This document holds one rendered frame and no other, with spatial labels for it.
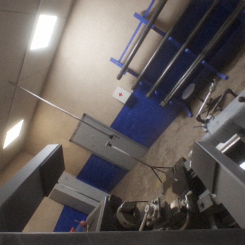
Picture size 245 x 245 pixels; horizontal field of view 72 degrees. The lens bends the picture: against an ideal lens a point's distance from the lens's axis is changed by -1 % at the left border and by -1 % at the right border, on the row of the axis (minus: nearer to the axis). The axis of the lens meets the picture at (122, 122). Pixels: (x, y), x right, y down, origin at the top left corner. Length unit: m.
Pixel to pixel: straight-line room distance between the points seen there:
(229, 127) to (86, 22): 3.62
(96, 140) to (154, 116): 1.85
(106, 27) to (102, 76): 1.04
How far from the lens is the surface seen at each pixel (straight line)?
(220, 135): 1.35
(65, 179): 5.63
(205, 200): 1.58
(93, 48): 4.27
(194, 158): 0.17
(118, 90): 4.24
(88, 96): 4.60
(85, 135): 5.15
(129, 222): 1.98
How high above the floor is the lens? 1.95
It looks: 10 degrees down
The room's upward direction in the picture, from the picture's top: 60 degrees counter-clockwise
